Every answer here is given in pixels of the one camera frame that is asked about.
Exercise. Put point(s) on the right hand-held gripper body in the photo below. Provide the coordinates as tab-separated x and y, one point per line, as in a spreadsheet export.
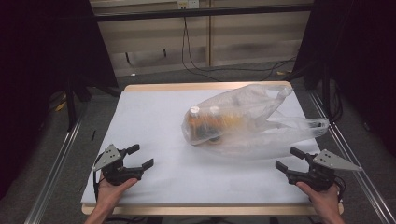
320	175

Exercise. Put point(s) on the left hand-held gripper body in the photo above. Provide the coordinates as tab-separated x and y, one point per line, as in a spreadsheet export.
116	174

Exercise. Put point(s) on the clear plastic bag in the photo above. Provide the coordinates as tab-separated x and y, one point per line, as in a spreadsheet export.
249	124

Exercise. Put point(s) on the person's left hand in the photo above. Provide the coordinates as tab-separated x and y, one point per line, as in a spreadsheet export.
110	194

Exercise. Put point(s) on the person's right hand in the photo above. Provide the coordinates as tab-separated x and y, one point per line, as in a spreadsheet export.
325	200

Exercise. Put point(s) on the white table cover sheet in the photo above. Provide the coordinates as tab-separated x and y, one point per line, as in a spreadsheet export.
155	124

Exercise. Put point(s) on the small black strip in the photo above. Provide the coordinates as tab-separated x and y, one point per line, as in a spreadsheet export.
93	135

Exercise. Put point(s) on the orange bottle with white cap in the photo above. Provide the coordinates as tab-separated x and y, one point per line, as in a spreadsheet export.
218	119
196	123

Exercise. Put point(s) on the black curtain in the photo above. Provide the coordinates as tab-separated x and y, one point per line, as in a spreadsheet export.
37	77
361	62

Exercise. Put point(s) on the black horizontal bar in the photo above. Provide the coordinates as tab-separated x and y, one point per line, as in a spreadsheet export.
202	12

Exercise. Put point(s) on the metal floor rail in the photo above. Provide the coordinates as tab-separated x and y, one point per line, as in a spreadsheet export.
355	155
54	169

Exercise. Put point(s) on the white wall socket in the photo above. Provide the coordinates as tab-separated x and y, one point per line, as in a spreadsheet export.
188	4

